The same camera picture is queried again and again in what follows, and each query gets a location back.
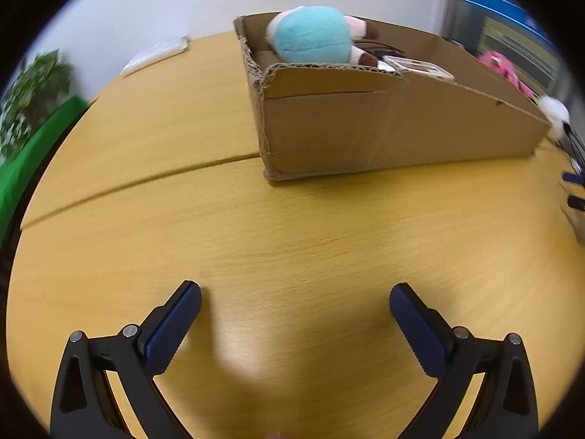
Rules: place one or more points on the green leafy plant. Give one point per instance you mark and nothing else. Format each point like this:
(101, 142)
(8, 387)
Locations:
(32, 87)

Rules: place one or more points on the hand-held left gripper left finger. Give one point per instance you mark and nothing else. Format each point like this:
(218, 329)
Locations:
(171, 329)

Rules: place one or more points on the blue pink green plush toy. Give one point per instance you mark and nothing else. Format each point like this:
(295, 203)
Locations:
(311, 36)

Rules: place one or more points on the cardboard box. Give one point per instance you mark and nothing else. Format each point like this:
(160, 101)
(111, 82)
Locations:
(365, 128)

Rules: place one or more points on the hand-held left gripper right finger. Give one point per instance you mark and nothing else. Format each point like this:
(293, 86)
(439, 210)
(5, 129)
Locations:
(420, 329)

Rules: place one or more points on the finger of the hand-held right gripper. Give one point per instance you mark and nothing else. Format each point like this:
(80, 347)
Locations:
(573, 179)
(576, 203)

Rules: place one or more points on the white clear phone case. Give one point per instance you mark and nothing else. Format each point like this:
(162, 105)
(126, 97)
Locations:
(420, 69)

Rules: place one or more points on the white fluffy pompom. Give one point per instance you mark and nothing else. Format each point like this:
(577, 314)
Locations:
(555, 112)

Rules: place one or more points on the white padded envelope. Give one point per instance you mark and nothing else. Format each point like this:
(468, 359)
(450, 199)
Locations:
(155, 52)

